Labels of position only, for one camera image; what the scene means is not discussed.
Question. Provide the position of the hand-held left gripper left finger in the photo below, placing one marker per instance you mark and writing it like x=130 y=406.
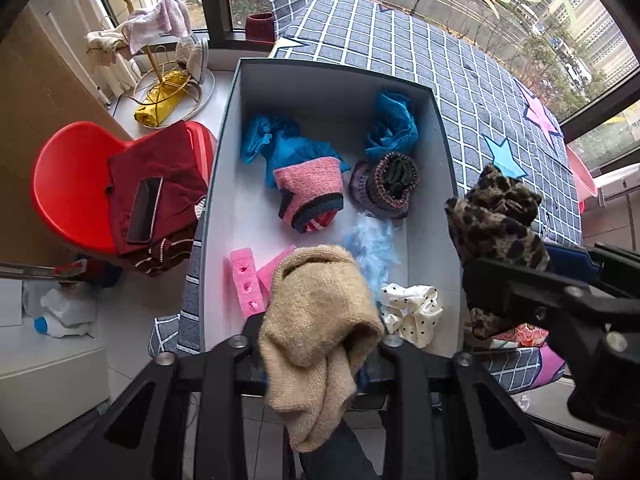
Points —
x=225 y=375

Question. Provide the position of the floral tissue pack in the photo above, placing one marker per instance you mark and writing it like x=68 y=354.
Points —
x=520 y=336

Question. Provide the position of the beige knit sock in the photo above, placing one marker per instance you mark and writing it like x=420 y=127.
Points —
x=315 y=310

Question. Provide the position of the blue cloth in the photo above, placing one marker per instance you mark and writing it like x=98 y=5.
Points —
x=390 y=125
x=290 y=147

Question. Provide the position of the grey slippers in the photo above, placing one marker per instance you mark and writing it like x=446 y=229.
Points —
x=192 y=55

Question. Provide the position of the purple knit sock roll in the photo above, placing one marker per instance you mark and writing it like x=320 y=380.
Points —
x=385 y=185

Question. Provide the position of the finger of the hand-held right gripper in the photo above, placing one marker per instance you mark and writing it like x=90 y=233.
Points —
x=570 y=262
x=525 y=290

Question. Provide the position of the red plastic basin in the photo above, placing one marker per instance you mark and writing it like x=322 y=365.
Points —
x=582 y=175

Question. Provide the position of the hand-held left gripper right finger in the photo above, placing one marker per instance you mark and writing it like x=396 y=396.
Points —
x=410 y=385

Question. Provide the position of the cream hanging cloth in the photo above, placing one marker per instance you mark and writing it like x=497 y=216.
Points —
x=107 y=42

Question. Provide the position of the leopard print scrunchie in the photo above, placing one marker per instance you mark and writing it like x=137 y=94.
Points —
x=500 y=225

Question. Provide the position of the grey cardboard box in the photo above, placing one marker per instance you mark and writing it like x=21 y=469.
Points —
x=310 y=90

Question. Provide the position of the yellow cloth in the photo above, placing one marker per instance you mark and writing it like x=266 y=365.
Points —
x=157 y=100

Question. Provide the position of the white low cabinet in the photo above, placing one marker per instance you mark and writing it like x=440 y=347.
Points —
x=50 y=385

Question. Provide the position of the person's left leg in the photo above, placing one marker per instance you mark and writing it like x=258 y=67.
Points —
x=330 y=452

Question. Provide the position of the white polka dot scrunchie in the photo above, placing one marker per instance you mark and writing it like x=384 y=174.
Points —
x=410 y=310

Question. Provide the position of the white bottle with blue cap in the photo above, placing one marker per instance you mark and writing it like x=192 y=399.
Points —
x=65 y=310

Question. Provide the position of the brown cardboard sheet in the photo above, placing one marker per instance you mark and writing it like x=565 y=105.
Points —
x=30 y=110

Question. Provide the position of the pale pink hanging cloth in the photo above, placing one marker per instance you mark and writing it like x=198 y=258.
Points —
x=165 y=17

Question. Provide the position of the dark red knit item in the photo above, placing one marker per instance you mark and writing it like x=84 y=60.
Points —
x=260 y=27

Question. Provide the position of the black smartphone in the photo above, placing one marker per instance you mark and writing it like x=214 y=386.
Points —
x=145 y=210

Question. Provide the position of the red plastic chair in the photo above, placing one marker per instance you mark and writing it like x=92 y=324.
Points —
x=65 y=175

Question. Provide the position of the light blue fluffy scrunchie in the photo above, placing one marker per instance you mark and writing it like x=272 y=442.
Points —
x=370 y=250

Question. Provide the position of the grey checked star blanket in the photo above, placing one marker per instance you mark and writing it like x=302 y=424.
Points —
x=450 y=60

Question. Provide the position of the maroon garment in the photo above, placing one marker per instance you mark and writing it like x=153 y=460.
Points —
x=175 y=170

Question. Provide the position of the pink knit sock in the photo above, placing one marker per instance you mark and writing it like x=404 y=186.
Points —
x=310 y=180

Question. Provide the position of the red tipped metal rod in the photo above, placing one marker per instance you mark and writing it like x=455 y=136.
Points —
x=40 y=269

